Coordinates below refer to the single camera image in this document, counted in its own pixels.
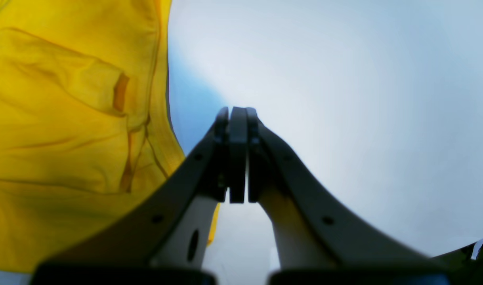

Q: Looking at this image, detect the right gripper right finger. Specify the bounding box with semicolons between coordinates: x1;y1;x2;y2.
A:
246;108;444;274

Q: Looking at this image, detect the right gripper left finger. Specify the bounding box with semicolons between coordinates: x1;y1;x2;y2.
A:
40;107;248;274

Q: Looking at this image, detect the orange t-shirt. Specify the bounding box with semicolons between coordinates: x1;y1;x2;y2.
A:
0;0;220;274

